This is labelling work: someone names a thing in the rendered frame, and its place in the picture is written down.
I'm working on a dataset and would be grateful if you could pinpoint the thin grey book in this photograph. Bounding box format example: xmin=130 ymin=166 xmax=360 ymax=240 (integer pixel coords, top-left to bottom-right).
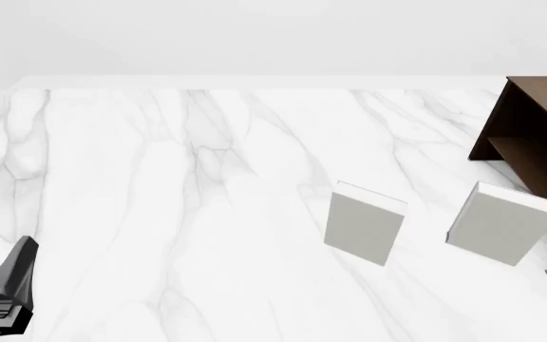
xmin=323 ymin=180 xmax=409 ymax=268

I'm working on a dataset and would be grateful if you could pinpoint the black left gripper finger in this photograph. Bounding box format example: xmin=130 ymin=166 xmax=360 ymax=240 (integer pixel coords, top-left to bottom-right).
xmin=0 ymin=235 xmax=40 ymax=310

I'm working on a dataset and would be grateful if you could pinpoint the thick grey book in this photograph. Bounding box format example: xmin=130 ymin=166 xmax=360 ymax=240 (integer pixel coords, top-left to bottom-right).
xmin=445 ymin=180 xmax=547 ymax=268

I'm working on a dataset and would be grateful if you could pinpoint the dark brown wooden shelf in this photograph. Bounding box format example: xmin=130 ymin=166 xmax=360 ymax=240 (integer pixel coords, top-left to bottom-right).
xmin=467 ymin=75 xmax=547 ymax=279

